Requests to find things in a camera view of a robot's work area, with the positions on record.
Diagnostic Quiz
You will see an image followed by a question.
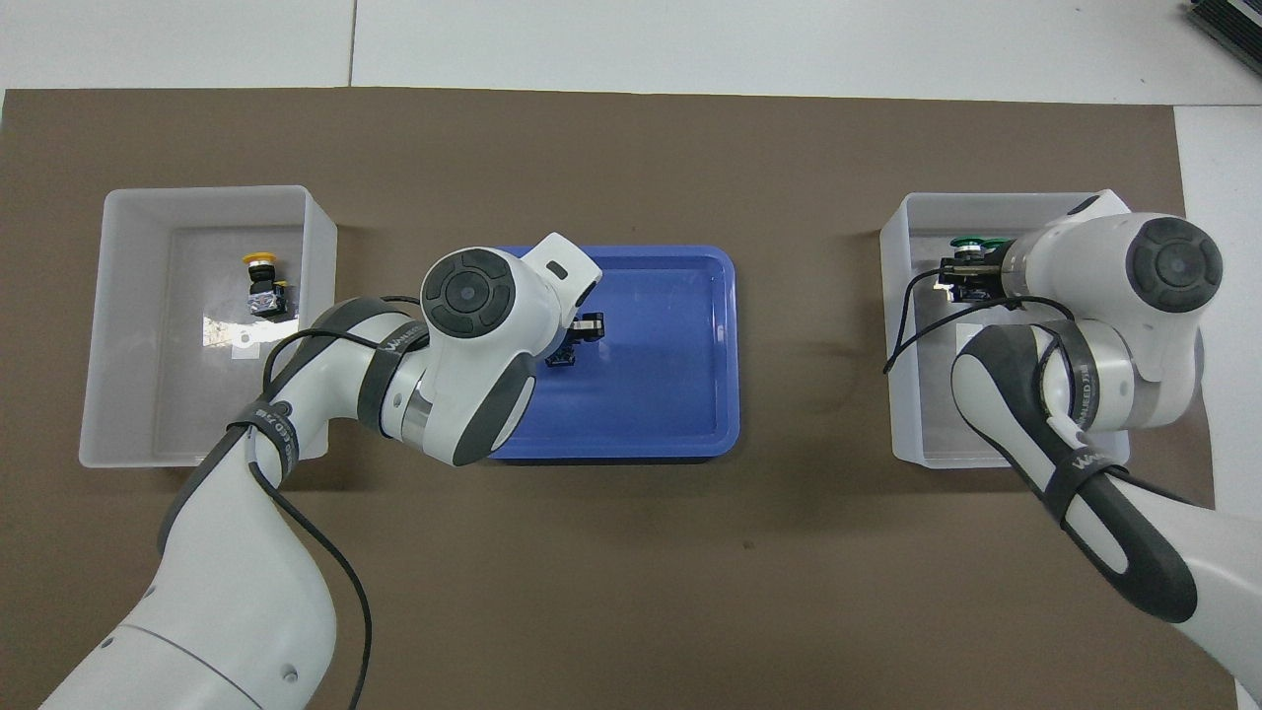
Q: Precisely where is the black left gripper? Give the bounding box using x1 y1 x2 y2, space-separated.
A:
554 312 605 354

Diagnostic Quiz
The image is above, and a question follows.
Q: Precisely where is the blue plastic tray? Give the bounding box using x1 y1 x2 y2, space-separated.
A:
465 245 742 462

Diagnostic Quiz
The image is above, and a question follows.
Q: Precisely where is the brown paper table mat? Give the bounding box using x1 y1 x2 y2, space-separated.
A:
0 87 1228 710

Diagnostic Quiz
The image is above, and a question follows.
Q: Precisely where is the translucent white plastic box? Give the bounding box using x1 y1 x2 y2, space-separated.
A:
79 185 338 468
879 192 1132 469

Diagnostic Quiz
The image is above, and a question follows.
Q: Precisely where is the dark ribbed device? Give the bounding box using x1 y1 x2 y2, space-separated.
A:
1181 0 1262 50

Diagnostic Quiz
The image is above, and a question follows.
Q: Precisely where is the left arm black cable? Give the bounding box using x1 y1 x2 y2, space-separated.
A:
251 296 435 710

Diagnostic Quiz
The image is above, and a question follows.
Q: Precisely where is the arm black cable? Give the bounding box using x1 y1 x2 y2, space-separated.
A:
251 296 435 710
882 256 1076 376

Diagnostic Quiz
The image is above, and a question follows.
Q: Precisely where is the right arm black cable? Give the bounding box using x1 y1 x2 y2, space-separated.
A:
882 256 1076 376

